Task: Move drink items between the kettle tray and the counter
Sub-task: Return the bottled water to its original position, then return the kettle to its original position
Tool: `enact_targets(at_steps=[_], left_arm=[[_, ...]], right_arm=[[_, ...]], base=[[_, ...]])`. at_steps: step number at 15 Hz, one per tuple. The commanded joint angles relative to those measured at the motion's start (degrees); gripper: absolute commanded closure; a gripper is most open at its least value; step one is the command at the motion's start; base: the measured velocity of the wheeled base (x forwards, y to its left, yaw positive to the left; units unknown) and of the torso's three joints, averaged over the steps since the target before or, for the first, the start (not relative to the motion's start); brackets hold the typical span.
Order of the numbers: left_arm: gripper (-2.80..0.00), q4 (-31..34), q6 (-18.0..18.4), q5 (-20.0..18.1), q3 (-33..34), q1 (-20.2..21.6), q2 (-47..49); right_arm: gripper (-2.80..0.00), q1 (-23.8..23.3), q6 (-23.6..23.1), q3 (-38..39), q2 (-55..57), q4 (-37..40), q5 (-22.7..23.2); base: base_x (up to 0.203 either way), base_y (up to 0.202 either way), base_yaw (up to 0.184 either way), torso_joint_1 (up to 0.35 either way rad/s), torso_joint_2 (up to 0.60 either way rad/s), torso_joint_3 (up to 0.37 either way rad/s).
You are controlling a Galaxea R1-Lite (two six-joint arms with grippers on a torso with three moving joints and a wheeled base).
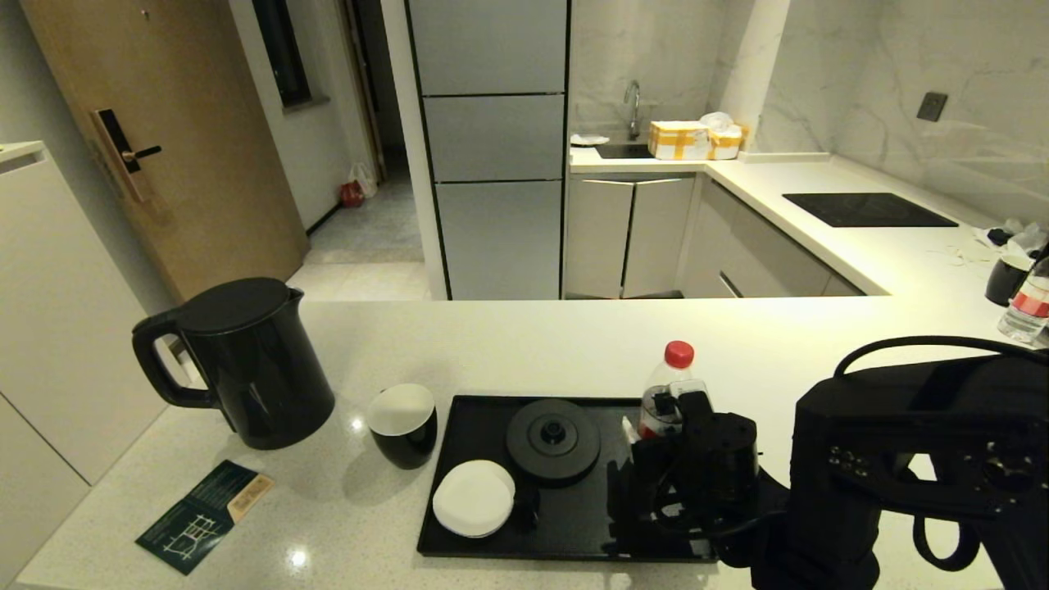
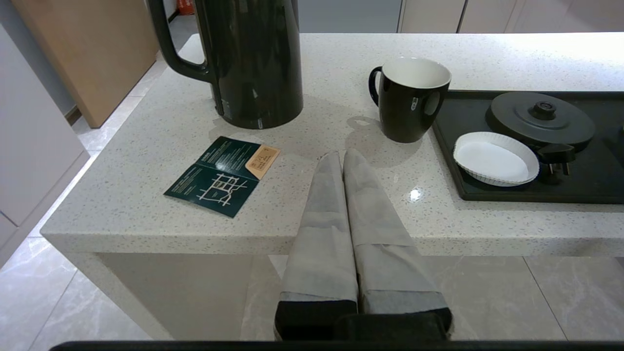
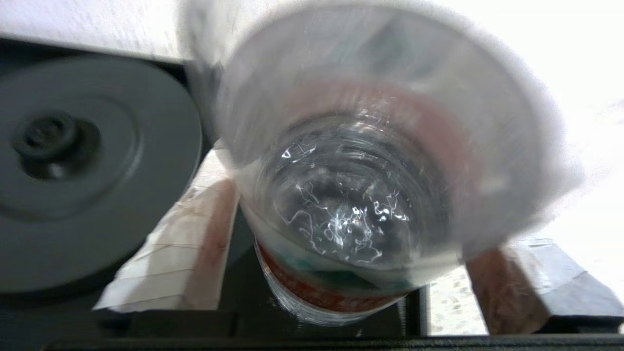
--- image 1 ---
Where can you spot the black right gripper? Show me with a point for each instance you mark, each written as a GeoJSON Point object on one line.
{"type": "Point", "coordinates": [676, 475]}

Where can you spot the clear plastic water bottle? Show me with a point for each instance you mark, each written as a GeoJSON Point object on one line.
{"type": "Point", "coordinates": [1026, 314]}
{"type": "Point", "coordinates": [668, 373]}

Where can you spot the black cup white inside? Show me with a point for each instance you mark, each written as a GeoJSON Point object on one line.
{"type": "Point", "coordinates": [401, 422]}

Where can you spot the black electric kettle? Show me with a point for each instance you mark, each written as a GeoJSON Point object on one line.
{"type": "Point", "coordinates": [262, 377]}

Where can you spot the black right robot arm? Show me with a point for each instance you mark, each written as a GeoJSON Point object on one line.
{"type": "Point", "coordinates": [901, 442]}

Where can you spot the black kettle power base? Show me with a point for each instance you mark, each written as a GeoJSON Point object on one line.
{"type": "Point", "coordinates": [551, 447]}

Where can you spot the black rectangular serving tray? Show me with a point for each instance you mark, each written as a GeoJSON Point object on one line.
{"type": "Point", "coordinates": [574, 533]}

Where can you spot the white round saucer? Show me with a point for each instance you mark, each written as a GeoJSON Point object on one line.
{"type": "Point", "coordinates": [471, 500]}

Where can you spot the grey sink base cabinet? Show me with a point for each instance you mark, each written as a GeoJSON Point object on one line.
{"type": "Point", "coordinates": [627, 236]}

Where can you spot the grey counter drawer cabinet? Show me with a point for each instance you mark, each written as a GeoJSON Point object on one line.
{"type": "Point", "coordinates": [762, 256]}

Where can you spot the dark kitchen sink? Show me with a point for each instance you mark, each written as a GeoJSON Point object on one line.
{"type": "Point", "coordinates": [623, 152]}

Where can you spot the large yellow-taped cardboard box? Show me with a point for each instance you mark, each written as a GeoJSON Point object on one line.
{"type": "Point", "coordinates": [676, 141]}

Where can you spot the white dish cloth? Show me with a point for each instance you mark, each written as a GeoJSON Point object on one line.
{"type": "Point", "coordinates": [588, 139]}

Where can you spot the small yellow-taped cardboard box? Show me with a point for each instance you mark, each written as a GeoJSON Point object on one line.
{"type": "Point", "coordinates": [726, 145]}

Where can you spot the chrome kitchen faucet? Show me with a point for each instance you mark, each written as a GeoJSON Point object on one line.
{"type": "Point", "coordinates": [633, 113]}

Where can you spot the crumpled white plastic bag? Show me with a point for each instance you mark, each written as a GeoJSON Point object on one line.
{"type": "Point", "coordinates": [717, 121]}

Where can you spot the tall grey panel cabinet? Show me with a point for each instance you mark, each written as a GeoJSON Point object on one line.
{"type": "Point", "coordinates": [492, 139]}

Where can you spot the black induction cooktop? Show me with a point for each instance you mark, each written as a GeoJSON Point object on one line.
{"type": "Point", "coordinates": [867, 210]}

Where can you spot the red bag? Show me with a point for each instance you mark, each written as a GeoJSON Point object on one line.
{"type": "Point", "coordinates": [352, 196]}

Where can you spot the white shopping bag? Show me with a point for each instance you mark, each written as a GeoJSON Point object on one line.
{"type": "Point", "coordinates": [366, 179]}

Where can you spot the black mug white rim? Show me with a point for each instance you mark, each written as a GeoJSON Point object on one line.
{"type": "Point", "coordinates": [1005, 281]}

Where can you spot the crumpled clear wrappers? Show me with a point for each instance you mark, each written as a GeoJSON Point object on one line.
{"type": "Point", "coordinates": [1024, 238]}

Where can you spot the dark green folded brochure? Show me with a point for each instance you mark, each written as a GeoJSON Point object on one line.
{"type": "Point", "coordinates": [197, 516]}

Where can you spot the brown wooden door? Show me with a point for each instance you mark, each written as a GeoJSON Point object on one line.
{"type": "Point", "coordinates": [205, 164]}

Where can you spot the dark window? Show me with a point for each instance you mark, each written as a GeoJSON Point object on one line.
{"type": "Point", "coordinates": [283, 57]}

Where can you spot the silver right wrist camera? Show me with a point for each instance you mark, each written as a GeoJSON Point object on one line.
{"type": "Point", "coordinates": [684, 393]}

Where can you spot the grey wall socket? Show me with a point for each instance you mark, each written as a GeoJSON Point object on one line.
{"type": "Point", "coordinates": [932, 106]}

